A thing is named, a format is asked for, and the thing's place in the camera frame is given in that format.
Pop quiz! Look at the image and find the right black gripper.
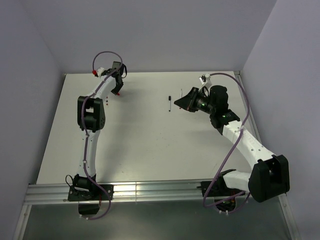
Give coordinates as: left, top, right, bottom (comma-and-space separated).
174, 86, 216, 115

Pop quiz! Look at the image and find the white marker black tip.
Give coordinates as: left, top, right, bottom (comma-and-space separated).
168, 95, 172, 112

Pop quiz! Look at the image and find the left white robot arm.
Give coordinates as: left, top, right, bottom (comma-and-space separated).
72, 61, 127, 200

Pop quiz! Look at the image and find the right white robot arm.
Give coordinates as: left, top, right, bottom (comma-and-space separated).
174, 85, 290, 203

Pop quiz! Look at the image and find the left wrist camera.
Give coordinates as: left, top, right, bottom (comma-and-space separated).
92, 67, 105, 78

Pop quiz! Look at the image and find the aluminium front rail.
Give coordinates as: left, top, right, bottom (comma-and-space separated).
23, 180, 203, 205

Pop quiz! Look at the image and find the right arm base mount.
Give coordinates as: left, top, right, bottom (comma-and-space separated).
196, 180, 241, 212

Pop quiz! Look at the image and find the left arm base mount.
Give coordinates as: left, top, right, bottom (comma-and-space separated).
67, 175, 114, 217

